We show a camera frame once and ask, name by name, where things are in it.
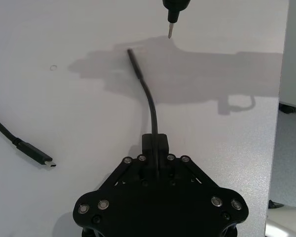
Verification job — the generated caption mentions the dark caster wheel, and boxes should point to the dark caster wheel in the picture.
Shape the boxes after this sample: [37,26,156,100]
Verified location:
[279,103,296,115]

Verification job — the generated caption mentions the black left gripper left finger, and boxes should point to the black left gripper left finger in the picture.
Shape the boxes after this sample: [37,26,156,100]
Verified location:
[73,133,156,222]

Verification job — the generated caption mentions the thin black cable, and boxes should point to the thin black cable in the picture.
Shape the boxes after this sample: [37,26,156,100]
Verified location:
[127,48,161,180]

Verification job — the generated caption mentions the black cable with silver plug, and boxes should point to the black cable with silver plug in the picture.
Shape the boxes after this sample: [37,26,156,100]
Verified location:
[0,113,57,169]

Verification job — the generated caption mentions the pale grey rounded base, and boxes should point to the pale grey rounded base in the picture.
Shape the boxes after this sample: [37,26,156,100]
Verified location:
[263,199,296,237]

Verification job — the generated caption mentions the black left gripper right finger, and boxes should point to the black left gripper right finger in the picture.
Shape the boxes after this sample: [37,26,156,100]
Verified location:
[155,133,250,222]

